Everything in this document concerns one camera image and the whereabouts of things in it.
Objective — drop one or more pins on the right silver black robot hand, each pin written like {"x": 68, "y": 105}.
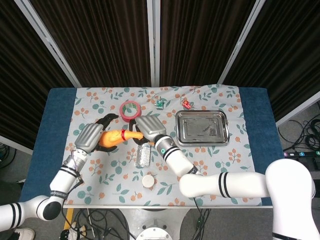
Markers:
{"x": 151, "y": 127}

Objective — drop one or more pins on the black power strip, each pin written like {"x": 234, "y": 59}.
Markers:
{"x": 302, "y": 154}

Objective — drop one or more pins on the dark partition panel white frame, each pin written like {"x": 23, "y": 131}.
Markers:
{"x": 200, "y": 40}
{"x": 100, "y": 42}
{"x": 22, "y": 62}
{"x": 287, "y": 55}

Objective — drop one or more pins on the grey robot pedestal base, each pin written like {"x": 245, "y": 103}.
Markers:
{"x": 155, "y": 232}

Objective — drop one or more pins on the red binder clip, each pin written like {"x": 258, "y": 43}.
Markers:
{"x": 186, "y": 104}

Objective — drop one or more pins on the floral leaf fruit tablecloth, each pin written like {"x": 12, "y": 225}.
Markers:
{"x": 112, "y": 185}

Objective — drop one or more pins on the small white lidded jar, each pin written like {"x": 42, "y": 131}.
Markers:
{"x": 148, "y": 181}

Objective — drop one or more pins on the clear plastic water bottle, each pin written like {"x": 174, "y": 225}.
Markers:
{"x": 143, "y": 157}

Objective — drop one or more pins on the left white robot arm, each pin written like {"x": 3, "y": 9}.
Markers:
{"x": 60, "y": 185}

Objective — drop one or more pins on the blue table cover cloth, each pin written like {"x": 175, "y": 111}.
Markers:
{"x": 50, "y": 125}

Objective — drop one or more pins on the white sneaker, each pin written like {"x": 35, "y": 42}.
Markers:
{"x": 23, "y": 233}

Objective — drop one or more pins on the rectangular stainless steel tray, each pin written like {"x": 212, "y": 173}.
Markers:
{"x": 200, "y": 130}

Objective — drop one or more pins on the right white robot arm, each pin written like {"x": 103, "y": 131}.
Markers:
{"x": 237, "y": 186}

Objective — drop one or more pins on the orange rubber toy chicken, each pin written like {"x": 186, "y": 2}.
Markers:
{"x": 111, "y": 138}

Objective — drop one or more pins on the red tape roll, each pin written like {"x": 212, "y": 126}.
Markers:
{"x": 123, "y": 113}

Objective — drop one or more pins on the small green toy car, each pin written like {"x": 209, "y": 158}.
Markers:
{"x": 160, "y": 105}

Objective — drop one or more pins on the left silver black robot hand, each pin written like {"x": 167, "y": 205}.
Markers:
{"x": 88, "y": 137}

